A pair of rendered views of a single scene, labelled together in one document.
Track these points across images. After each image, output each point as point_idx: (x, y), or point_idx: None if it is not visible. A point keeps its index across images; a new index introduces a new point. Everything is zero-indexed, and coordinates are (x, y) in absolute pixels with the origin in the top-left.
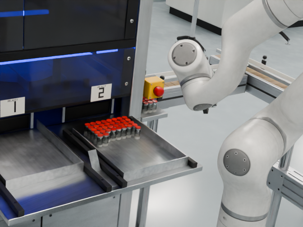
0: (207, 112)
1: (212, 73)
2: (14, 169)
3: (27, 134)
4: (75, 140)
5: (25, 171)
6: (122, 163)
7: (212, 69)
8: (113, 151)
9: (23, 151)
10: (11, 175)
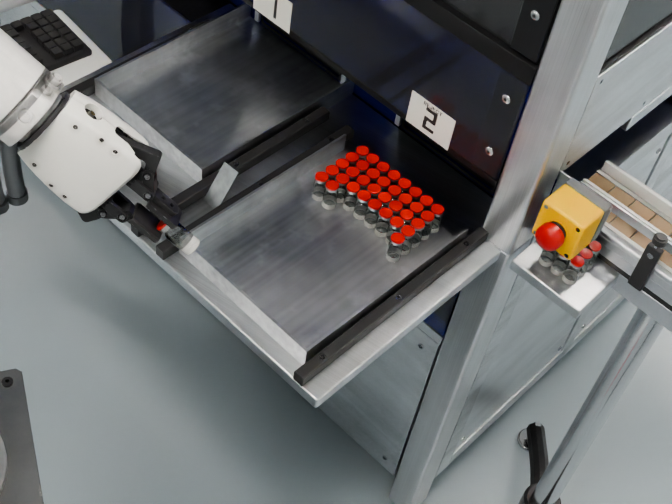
0: (82, 217)
1: (6, 118)
2: (171, 90)
3: (315, 84)
4: (306, 150)
5: (169, 105)
6: (260, 242)
7: (18, 112)
8: (308, 222)
9: (244, 90)
10: (148, 91)
